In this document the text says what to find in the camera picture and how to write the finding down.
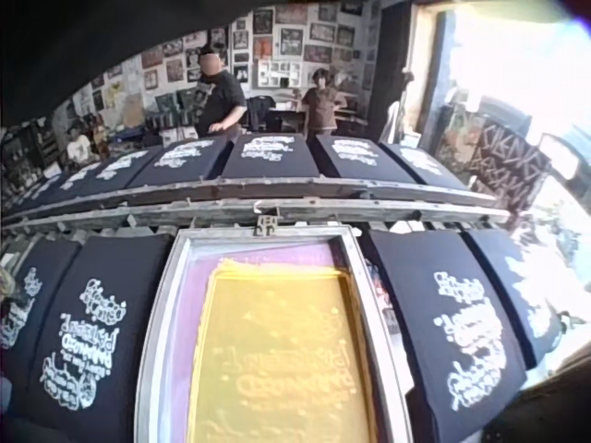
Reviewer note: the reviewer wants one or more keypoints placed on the wall of posters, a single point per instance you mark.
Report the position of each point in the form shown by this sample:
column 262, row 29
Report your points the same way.
column 286, row 41

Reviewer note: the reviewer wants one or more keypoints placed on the cluttered work table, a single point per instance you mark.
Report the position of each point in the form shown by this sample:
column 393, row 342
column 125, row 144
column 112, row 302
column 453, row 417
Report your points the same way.
column 286, row 117

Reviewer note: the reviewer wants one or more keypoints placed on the patterned hanging cloth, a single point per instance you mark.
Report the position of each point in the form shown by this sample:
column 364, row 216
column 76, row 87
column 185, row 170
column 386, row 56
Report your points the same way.
column 457, row 143

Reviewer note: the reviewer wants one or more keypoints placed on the black printed t-shirt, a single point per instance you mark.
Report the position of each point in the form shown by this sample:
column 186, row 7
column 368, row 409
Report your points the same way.
column 415, row 286
column 498, row 258
column 115, row 277
column 46, row 272

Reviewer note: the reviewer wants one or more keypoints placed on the black banner with white print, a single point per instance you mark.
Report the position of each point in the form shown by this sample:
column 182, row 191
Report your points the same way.
column 508, row 157

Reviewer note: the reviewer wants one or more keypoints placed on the row of printed black shirts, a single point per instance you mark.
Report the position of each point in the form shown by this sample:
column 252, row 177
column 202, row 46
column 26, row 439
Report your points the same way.
column 268, row 164

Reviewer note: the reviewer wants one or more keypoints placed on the aluminium screen printing frame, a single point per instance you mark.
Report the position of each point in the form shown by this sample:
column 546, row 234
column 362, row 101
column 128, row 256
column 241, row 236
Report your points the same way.
column 351, row 295

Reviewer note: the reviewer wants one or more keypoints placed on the metal frame clamp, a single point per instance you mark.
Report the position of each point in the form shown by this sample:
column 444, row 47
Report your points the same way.
column 267, row 222

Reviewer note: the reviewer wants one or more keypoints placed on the long worn wooden rail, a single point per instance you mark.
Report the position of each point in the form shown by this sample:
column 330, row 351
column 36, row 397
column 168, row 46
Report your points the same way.
column 323, row 210
column 277, row 184

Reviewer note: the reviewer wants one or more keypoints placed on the cluttered dark shelf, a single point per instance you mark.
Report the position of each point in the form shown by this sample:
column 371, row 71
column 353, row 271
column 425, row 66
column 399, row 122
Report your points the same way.
column 27, row 147

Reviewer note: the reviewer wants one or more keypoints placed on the hanging black shirt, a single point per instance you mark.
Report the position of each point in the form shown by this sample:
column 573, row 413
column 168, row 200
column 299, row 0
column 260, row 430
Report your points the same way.
column 261, row 113

